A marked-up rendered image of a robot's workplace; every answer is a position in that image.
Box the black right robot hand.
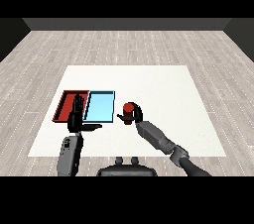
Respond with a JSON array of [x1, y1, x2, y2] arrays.
[[116, 101, 145, 126]]

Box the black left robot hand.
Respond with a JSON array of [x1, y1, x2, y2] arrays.
[[66, 93, 103, 134]]

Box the small red can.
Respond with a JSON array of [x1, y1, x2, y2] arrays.
[[122, 102, 136, 118]]

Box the shallow red open box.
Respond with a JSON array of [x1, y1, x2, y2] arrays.
[[52, 89, 90, 124]]

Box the shallow light blue open box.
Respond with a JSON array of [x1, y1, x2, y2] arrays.
[[82, 90, 116, 124]]

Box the dark grey robot body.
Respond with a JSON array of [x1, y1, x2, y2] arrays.
[[96, 157, 159, 177]]

